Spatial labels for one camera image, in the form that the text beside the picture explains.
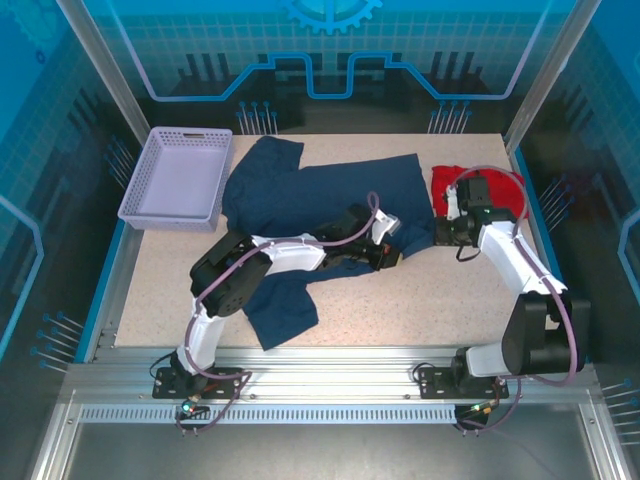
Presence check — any navy blue t-shirt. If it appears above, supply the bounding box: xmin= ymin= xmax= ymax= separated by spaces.
xmin=221 ymin=135 xmax=436 ymax=351

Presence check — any red folded t-shirt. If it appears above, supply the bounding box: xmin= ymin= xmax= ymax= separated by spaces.
xmin=430 ymin=164 xmax=526 ymax=221

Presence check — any blue table edge strip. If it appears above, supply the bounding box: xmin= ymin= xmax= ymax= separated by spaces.
xmin=507 ymin=149 xmax=591 ymax=364
xmin=74 ymin=219 xmax=126 ymax=364

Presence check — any small circuit board with LED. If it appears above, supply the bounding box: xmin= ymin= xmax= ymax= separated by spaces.
xmin=457 ymin=399 xmax=501 ymax=419
xmin=177 ymin=397 xmax=210 ymax=420

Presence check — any lavender plastic basket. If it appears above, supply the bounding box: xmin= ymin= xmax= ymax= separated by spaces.
xmin=117 ymin=127 xmax=235 ymax=234

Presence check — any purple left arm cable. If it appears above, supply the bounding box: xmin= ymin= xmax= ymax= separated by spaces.
xmin=183 ymin=191 xmax=381 ymax=436

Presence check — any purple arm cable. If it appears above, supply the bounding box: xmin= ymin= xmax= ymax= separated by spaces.
xmin=183 ymin=191 xmax=381 ymax=436
xmin=447 ymin=167 xmax=581 ymax=436

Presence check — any aluminium mounting rail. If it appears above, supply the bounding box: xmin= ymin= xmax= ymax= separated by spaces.
xmin=64 ymin=347 xmax=599 ymax=406

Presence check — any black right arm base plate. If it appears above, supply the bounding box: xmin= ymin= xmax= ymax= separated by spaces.
xmin=417 ymin=367 xmax=511 ymax=400

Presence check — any aluminium frame post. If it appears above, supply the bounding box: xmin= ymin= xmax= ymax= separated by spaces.
xmin=54 ymin=0 xmax=149 ymax=146
xmin=502 ymin=0 xmax=601 ymax=151

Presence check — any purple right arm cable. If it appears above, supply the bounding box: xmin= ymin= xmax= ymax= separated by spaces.
xmin=447 ymin=167 xmax=581 ymax=436

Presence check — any slotted grey cable duct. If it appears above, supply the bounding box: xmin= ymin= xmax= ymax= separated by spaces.
xmin=79 ymin=405 xmax=459 ymax=425

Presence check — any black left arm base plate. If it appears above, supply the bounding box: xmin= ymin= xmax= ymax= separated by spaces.
xmin=152 ymin=367 xmax=245 ymax=400

